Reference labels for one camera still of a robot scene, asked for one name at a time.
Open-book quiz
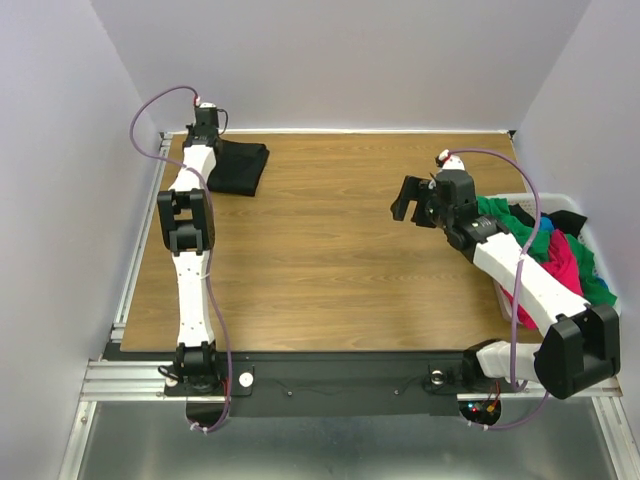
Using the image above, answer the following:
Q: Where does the black t shirt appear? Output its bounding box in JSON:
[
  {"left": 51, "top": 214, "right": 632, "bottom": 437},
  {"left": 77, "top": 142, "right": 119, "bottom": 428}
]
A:
[
  {"left": 508, "top": 204, "right": 588, "bottom": 238},
  {"left": 207, "top": 140, "right": 270, "bottom": 197}
]

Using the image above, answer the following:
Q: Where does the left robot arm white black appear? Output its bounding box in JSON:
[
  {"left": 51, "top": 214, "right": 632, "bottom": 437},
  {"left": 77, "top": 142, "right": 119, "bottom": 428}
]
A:
[{"left": 157, "top": 100, "right": 226, "bottom": 394}]

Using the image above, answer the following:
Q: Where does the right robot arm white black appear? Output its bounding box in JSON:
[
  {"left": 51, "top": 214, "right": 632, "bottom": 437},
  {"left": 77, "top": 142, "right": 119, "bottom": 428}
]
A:
[{"left": 390, "top": 170, "right": 621, "bottom": 399}]

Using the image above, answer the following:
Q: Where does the green t shirt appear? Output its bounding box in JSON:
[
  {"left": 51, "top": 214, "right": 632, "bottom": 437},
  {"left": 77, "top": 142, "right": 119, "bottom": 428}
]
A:
[{"left": 477, "top": 196, "right": 617, "bottom": 306}]

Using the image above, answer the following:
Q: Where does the white laundry basket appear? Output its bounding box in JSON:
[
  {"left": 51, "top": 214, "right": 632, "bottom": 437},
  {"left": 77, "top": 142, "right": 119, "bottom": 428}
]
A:
[{"left": 490, "top": 193, "right": 621, "bottom": 312}]

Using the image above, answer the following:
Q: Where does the blue t shirt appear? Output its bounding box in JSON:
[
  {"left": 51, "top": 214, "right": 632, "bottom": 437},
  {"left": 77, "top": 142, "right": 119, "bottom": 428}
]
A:
[{"left": 539, "top": 216, "right": 555, "bottom": 233}]

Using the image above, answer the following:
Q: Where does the pink t shirt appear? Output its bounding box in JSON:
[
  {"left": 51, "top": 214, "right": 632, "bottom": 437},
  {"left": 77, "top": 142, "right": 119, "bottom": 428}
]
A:
[{"left": 499, "top": 229, "right": 584, "bottom": 330}]

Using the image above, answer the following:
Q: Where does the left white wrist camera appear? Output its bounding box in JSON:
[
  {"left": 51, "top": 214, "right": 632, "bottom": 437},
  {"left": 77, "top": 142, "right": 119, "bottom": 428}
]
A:
[{"left": 194, "top": 96, "right": 217, "bottom": 108}]

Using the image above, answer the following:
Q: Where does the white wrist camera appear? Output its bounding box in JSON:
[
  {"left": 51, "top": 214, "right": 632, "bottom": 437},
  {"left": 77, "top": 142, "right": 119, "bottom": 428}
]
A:
[
  {"left": 194, "top": 96, "right": 217, "bottom": 108},
  {"left": 435, "top": 149, "right": 466, "bottom": 176}
]

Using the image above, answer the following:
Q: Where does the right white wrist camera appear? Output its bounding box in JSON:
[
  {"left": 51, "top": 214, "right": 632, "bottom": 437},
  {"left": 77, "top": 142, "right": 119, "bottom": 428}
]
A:
[{"left": 435, "top": 149, "right": 466, "bottom": 176}]

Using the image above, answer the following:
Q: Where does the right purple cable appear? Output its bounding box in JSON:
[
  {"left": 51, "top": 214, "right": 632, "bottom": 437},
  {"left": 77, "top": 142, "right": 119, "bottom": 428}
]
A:
[{"left": 447, "top": 148, "right": 551, "bottom": 432}]

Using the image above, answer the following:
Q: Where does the purple cable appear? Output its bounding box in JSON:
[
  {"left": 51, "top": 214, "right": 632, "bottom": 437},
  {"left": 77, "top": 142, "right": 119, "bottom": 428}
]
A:
[
  {"left": 447, "top": 148, "right": 551, "bottom": 432},
  {"left": 129, "top": 86, "right": 234, "bottom": 435}
]

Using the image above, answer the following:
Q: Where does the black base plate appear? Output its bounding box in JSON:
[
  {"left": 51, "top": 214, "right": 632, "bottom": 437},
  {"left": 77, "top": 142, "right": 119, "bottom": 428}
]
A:
[{"left": 158, "top": 351, "right": 510, "bottom": 424}]

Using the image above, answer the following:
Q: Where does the aluminium frame rail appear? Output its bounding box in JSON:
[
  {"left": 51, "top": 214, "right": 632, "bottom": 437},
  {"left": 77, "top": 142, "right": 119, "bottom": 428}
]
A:
[{"left": 59, "top": 132, "right": 174, "bottom": 480}]

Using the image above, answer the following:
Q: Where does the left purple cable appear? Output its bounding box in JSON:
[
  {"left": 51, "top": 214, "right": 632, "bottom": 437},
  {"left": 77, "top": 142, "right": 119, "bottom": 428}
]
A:
[{"left": 129, "top": 86, "right": 234, "bottom": 435}]

